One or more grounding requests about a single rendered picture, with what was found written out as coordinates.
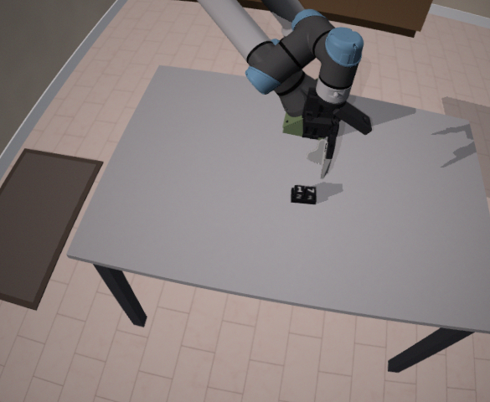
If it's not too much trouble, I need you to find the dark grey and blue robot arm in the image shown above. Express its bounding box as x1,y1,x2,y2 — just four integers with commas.
197,0,372,135

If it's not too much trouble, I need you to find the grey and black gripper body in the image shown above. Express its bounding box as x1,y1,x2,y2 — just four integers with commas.
302,87,347,140

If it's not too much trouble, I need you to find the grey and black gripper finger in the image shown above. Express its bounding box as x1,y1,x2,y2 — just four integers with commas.
307,131,337,179

